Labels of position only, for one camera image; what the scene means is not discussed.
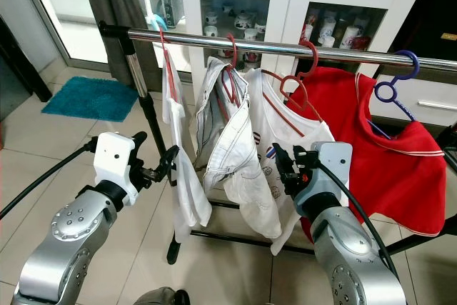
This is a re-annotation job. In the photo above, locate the white printed teapot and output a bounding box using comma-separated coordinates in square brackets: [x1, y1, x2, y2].
[230, 11, 254, 31]

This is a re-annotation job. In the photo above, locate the red shirt with white trim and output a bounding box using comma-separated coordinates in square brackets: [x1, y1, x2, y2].
[286, 66, 448, 243]

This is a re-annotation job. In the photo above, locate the chrome and black clothes rack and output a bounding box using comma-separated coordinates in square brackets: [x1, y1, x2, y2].
[99, 22, 457, 266]

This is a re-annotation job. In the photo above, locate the grey curtain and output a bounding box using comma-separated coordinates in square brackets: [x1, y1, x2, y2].
[80, 0, 151, 81]

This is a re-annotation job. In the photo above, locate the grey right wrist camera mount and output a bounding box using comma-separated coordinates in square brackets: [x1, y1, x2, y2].
[311, 141, 353, 204]

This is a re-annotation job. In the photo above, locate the plain white garment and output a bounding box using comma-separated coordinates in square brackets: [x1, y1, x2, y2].
[161, 48, 215, 243]

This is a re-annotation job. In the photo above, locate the black furniture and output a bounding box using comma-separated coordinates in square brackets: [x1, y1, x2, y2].
[0, 16, 34, 103]

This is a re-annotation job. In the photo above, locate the purple plastic clothes hanger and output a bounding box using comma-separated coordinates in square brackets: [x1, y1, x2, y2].
[371, 49, 422, 124]

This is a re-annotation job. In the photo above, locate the tall white printed mug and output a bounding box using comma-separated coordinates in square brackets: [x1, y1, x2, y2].
[318, 16, 339, 42]

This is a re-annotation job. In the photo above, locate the teal shaggy floor mat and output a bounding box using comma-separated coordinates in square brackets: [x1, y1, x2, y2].
[41, 76, 136, 121]

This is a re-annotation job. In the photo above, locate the grey robot leg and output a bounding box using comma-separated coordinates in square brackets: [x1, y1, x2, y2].
[134, 287, 190, 305]

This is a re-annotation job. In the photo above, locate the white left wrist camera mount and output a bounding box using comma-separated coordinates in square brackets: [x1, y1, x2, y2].
[94, 132, 141, 206]

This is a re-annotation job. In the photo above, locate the white framed glass door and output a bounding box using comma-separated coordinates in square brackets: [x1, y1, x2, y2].
[18, 0, 179, 70]

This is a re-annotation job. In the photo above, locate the white t-shirt with blue print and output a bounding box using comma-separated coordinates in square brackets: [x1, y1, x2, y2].
[246, 68, 340, 256]

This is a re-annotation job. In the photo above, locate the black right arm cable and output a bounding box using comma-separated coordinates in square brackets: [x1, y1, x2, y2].
[318, 164, 398, 279]

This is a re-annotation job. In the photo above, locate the white denim garment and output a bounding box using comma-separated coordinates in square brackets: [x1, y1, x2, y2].
[189, 55, 283, 241]

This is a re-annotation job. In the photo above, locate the red plastic clothes hanger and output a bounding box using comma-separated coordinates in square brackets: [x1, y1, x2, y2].
[261, 39, 326, 121]
[218, 32, 245, 107]
[156, 28, 176, 100]

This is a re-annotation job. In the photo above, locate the grey metal wall box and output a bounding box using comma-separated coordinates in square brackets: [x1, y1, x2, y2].
[157, 0, 184, 27]

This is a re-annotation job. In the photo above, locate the white mug with red print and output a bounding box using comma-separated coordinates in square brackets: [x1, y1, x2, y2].
[341, 24, 365, 48]

